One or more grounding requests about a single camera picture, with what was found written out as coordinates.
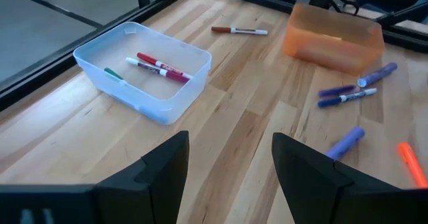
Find dark blue Expo marker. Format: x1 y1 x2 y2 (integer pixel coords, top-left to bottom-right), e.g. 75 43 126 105
317 87 379 109

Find orange translucent plastic bin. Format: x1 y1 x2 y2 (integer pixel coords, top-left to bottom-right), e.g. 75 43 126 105
282 2 387 77

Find orange highlighter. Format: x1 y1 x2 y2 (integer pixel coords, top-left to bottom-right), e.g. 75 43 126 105
397 141 428 189

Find blue grey metal stand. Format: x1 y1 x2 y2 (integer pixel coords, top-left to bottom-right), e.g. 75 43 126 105
354 0 428 27

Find green cap whiteboard marker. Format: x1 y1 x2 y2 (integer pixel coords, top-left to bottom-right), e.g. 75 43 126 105
103 67 129 86

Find maroon cap whiteboard marker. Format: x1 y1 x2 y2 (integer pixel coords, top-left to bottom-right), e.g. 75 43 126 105
125 57 191 84

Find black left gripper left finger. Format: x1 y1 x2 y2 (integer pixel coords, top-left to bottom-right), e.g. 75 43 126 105
94 130 191 224

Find purple Sharpie highlighter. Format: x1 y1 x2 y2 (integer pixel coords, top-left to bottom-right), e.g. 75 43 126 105
324 126 366 161

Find small markers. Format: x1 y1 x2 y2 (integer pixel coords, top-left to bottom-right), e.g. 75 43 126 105
211 26 270 37

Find thin purple pen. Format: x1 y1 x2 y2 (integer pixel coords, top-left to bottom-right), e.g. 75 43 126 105
317 84 358 98

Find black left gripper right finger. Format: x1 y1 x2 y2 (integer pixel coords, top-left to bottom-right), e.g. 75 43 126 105
271 132 401 224

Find red cap whiteboard marker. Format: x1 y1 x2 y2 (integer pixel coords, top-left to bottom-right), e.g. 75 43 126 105
136 51 195 81

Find clear plastic bin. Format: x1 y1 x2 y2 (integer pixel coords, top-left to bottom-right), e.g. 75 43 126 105
72 21 213 126

